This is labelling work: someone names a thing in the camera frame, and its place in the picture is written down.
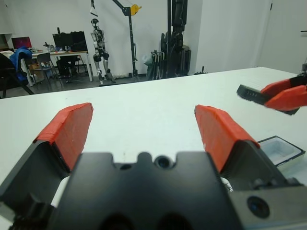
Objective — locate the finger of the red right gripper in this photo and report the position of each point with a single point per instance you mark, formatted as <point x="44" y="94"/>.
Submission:
<point x="278" y="86"/>
<point x="290" y="98"/>

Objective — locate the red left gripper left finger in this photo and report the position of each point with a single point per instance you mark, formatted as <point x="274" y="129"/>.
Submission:
<point x="69" y="134"/>

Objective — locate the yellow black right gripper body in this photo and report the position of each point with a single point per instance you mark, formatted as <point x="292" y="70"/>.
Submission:
<point x="304" y="68"/>

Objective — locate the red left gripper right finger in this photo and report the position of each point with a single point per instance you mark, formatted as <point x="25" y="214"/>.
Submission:
<point x="220" y="134"/>

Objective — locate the black bar-shaped camera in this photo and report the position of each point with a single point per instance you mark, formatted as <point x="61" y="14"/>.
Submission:
<point x="249" y="93"/>

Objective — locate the black office chair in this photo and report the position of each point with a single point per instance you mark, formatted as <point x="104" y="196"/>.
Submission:
<point x="67" y="65"/>

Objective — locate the grey chair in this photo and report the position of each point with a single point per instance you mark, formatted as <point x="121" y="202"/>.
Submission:
<point x="44" y="60"/>

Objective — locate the black round bin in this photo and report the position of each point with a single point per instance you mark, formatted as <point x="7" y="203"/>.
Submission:
<point x="185" y="62"/>

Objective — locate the white office desk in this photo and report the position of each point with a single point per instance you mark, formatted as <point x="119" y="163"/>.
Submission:
<point x="72" y="53"/>

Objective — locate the blue jacket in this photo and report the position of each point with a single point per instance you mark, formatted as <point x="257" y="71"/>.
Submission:
<point x="20" y="56"/>

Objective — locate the black ridged case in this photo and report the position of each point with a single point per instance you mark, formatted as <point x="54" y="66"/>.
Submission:
<point x="79" y="42"/>

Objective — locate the black monitor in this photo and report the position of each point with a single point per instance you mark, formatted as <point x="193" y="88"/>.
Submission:
<point x="62" y="40"/>

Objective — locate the folded tripods bundle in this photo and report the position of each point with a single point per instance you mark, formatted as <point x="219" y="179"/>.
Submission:
<point x="157" y="64"/>

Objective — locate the silver humanoid robot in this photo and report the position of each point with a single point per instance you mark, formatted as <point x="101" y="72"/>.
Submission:
<point x="99" y="43"/>

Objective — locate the translucent plastic bag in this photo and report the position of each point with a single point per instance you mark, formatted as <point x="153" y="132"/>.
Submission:
<point x="147" y="62"/>

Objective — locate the red screen monitor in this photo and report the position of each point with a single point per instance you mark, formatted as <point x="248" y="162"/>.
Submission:
<point x="21" y="43"/>

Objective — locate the black gantry crane stand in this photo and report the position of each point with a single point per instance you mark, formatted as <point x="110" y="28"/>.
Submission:
<point x="131" y="48"/>

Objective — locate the tall black equipment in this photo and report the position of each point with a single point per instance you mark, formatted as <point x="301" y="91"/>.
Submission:
<point x="176" y="36"/>

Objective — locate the white camera box base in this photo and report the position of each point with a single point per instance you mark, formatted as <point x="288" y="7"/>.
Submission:
<point x="280" y="149"/>

